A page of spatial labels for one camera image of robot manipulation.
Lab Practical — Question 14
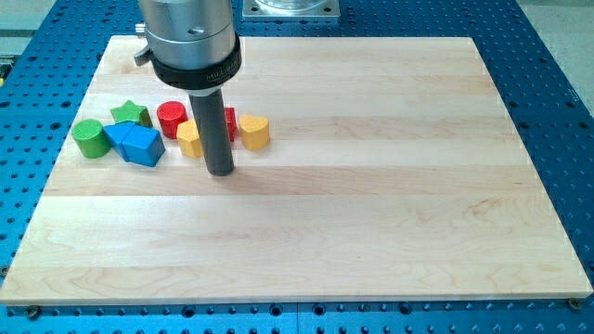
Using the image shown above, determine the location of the blue cube block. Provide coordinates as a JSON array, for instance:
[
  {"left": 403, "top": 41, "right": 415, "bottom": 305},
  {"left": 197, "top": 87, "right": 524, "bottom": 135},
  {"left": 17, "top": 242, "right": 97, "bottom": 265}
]
[{"left": 122, "top": 125, "right": 165, "bottom": 167}]

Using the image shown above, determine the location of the yellow hexagon block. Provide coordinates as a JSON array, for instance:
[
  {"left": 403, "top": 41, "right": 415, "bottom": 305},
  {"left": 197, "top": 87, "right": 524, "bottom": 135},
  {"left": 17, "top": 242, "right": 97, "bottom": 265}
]
[{"left": 176, "top": 119, "right": 203, "bottom": 159}]

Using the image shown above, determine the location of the blue triangle block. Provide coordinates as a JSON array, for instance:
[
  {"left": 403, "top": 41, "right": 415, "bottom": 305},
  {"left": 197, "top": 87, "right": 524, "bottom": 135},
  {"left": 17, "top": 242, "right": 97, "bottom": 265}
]
[{"left": 103, "top": 122, "right": 135, "bottom": 161}]

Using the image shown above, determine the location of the blue perforated metal table plate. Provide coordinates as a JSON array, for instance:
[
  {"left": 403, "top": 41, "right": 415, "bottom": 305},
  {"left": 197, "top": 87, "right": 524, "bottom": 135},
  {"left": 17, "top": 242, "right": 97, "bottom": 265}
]
[{"left": 1, "top": 1, "right": 593, "bottom": 333}]

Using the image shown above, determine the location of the yellow heart block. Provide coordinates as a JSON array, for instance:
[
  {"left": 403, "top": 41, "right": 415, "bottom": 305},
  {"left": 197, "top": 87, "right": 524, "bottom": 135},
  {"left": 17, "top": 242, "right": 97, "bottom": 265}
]
[{"left": 239, "top": 114, "right": 270, "bottom": 151}]

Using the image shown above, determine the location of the green star block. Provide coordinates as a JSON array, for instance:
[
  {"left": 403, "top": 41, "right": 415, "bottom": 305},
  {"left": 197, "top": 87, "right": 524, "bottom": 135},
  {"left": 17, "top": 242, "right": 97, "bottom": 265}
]
[{"left": 110, "top": 100, "right": 153, "bottom": 128}]

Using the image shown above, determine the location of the green cylinder block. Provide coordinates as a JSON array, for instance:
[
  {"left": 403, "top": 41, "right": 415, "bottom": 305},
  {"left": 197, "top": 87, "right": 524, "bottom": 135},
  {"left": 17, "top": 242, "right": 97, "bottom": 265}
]
[{"left": 71, "top": 119, "right": 111, "bottom": 159}]

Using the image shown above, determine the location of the red cylinder block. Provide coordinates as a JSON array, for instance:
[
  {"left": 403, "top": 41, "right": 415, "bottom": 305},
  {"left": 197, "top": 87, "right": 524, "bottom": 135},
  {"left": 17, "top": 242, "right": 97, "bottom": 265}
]
[{"left": 157, "top": 101, "right": 187, "bottom": 139}]

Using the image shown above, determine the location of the light wooden board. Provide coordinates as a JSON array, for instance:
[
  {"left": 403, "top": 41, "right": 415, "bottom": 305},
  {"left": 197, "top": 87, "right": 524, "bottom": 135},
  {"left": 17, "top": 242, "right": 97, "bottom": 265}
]
[{"left": 1, "top": 37, "right": 592, "bottom": 305}]

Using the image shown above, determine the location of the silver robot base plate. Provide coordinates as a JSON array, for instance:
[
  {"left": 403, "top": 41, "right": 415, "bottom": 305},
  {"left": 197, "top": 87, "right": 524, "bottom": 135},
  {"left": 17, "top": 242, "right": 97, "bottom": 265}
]
[{"left": 242, "top": 0, "right": 341, "bottom": 21}]

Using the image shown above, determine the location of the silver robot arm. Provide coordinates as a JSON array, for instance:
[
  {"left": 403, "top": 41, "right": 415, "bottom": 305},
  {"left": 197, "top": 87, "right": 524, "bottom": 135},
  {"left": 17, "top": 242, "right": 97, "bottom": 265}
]
[{"left": 134, "top": 0, "right": 241, "bottom": 96}]

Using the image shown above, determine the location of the red block behind rod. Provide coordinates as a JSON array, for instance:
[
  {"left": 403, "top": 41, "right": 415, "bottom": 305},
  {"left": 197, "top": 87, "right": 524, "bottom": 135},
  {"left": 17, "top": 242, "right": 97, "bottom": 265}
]
[{"left": 224, "top": 107, "right": 238, "bottom": 143}]

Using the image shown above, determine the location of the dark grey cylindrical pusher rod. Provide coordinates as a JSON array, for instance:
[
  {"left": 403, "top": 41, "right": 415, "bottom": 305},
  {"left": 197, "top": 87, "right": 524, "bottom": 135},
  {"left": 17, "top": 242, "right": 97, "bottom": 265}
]
[{"left": 188, "top": 88, "right": 234, "bottom": 176}]

